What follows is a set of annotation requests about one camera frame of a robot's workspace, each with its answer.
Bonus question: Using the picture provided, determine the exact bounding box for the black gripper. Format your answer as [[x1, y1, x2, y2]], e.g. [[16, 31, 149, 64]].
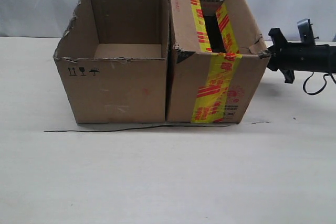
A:
[[267, 28, 302, 83]]

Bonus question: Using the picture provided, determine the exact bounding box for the cardboard box with yellow tape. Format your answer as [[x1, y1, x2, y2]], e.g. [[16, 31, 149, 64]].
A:
[[166, 0, 269, 124]]

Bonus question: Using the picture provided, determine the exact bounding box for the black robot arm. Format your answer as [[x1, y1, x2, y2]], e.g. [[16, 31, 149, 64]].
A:
[[267, 27, 335, 84]]

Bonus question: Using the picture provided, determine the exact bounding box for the open plain cardboard box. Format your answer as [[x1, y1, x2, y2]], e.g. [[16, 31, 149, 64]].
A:
[[53, 0, 170, 124]]

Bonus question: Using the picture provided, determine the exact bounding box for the thin black floor line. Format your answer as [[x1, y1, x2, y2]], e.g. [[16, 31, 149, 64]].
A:
[[44, 121, 270, 133]]

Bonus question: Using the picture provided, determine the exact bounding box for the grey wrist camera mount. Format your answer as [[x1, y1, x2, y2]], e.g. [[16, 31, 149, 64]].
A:
[[297, 18, 319, 46]]

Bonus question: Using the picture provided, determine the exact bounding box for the black cable loop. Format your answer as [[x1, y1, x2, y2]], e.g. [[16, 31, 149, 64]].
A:
[[302, 71, 336, 95]]

